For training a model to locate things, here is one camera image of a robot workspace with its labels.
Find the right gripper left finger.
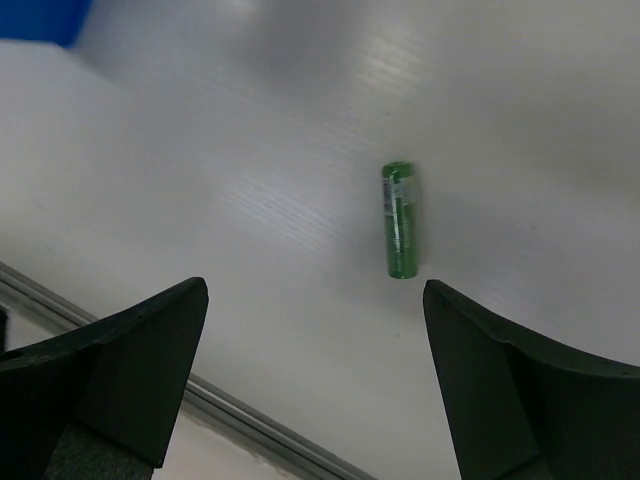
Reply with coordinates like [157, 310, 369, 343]
[1, 277, 208, 479]

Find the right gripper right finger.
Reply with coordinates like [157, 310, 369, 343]
[423, 280, 639, 479]

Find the blue plastic organizer bin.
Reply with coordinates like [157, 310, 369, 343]
[0, 0, 93, 48]

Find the green transparent lip balm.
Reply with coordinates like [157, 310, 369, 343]
[381, 160, 419, 279]

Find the front aluminium rail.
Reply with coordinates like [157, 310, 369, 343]
[1, 267, 364, 479]

